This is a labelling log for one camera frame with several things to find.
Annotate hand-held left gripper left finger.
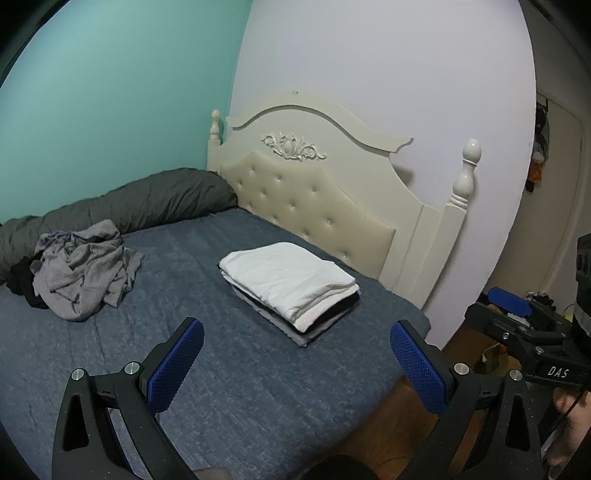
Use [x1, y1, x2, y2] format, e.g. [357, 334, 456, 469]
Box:
[52, 316, 205, 480]

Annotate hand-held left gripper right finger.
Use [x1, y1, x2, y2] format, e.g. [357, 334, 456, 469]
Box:
[389, 320, 543, 480]

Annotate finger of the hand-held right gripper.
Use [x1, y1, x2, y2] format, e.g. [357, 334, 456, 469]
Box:
[488, 287, 532, 318]
[464, 302, 513, 344]

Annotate white t-shirt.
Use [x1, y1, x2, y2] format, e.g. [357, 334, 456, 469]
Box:
[218, 241, 361, 333]

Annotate person's right forearm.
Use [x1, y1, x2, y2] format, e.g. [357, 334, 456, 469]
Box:
[542, 438, 591, 480]

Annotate person's right hand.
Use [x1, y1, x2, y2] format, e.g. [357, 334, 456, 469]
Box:
[554, 390, 591, 455]

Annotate blue bed sheet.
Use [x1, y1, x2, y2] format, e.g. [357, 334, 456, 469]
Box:
[0, 207, 431, 480]

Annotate cream door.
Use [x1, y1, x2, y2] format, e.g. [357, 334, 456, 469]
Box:
[501, 90, 585, 301]

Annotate white and black garment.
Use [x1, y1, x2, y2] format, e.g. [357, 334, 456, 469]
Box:
[231, 284, 361, 348]

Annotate grey t-shirt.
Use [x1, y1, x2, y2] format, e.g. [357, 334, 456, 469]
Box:
[30, 219, 145, 322]

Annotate orange and black hanging items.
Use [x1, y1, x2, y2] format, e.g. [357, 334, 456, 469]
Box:
[525, 95, 551, 193]

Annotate dark olive duvet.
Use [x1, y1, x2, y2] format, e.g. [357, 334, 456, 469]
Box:
[0, 168, 238, 287]

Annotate cream bed headboard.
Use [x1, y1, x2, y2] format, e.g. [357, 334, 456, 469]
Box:
[206, 91, 482, 310]

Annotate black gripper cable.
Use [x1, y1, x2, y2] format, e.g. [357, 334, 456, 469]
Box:
[542, 390, 583, 444]

